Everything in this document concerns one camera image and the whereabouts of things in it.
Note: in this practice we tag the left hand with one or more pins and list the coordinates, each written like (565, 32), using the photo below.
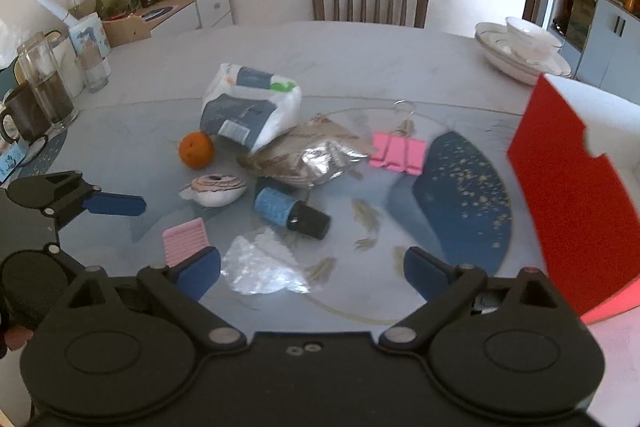
(16, 331)

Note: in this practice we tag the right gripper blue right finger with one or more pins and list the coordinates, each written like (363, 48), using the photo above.
(427, 275)

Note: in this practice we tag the red white cardboard box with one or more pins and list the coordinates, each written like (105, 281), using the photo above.
(576, 156)

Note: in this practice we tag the blue black small bottle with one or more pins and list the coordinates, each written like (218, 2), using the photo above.
(283, 210)

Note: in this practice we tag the blue patterned tissue box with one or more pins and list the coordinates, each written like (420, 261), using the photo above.
(89, 31)

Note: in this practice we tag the white blue plastic bag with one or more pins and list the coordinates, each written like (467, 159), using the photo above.
(249, 107)

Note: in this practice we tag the dark mug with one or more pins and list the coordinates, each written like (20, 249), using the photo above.
(29, 119)

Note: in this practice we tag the blue gold table mat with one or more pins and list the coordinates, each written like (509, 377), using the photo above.
(458, 208)

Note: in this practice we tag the silver foil snack bag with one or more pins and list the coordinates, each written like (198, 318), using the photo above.
(309, 154)

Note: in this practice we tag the pink ribbed small item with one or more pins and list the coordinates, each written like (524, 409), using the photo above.
(183, 241)

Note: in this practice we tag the white bowl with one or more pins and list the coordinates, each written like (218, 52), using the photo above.
(527, 35)

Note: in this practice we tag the cardboard tray box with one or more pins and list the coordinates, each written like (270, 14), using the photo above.
(123, 28)

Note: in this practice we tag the clear plastic wrapper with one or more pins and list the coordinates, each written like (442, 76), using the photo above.
(259, 263)

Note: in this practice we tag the pink binder clip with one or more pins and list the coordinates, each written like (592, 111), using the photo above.
(399, 151)

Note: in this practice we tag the orange tangerine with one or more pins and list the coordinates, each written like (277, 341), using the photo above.
(196, 150)

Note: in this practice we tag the glass pitcher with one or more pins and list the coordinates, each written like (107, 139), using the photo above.
(40, 69)

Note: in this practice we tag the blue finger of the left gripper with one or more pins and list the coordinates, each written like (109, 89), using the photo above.
(111, 204)

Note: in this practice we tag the white sideboard cabinet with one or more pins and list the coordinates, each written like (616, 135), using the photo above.
(174, 17)

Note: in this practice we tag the drinking glass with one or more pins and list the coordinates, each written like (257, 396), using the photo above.
(92, 63)

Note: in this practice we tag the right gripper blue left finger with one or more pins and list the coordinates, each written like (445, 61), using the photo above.
(198, 273)

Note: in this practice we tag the white stacked plates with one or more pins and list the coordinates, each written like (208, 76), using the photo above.
(499, 52)

